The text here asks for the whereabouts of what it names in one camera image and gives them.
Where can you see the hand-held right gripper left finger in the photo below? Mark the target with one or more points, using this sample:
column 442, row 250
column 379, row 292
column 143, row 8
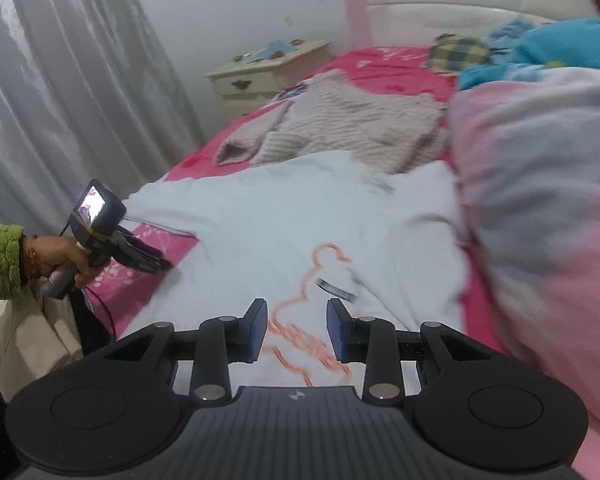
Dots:
column 256, row 332

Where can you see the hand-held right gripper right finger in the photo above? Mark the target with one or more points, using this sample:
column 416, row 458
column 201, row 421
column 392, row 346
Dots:
column 339, row 332

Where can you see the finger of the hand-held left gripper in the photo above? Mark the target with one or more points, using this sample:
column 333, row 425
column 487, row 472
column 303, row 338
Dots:
column 140, row 257

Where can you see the white sweatshirt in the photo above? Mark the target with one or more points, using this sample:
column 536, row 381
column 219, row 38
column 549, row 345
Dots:
column 280, row 220

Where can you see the person's left forearm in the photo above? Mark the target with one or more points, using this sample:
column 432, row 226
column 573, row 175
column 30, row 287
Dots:
column 2, row 265

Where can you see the person's left hand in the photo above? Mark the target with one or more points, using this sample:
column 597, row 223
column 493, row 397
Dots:
column 55, row 257

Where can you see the beige folded garment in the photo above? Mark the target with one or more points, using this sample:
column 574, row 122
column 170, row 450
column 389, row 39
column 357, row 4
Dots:
column 30, row 340

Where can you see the grey curtain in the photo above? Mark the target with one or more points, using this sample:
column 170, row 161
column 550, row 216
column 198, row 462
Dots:
column 70, row 85

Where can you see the cream nightstand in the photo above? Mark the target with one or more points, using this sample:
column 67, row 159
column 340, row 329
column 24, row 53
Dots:
column 260, row 85

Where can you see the beige checked knit sweater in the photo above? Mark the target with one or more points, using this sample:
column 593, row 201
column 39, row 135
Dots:
column 350, row 120

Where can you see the pink and grey quilt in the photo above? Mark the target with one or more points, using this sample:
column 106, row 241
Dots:
column 545, row 210

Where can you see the blue paper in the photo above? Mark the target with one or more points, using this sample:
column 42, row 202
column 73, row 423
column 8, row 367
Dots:
column 275, row 51

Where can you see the pink floral bed blanket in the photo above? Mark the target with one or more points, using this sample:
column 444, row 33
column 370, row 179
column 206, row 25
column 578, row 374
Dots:
column 375, row 62

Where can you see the checked pillow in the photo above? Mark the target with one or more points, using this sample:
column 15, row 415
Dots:
column 457, row 52

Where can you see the pink and white headboard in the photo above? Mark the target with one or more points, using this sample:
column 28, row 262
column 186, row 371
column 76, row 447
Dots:
column 430, row 0

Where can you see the light blue cloth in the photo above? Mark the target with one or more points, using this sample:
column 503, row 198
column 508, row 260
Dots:
column 510, row 32

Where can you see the blue printed quilt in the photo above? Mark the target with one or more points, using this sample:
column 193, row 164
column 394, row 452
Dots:
column 555, row 47

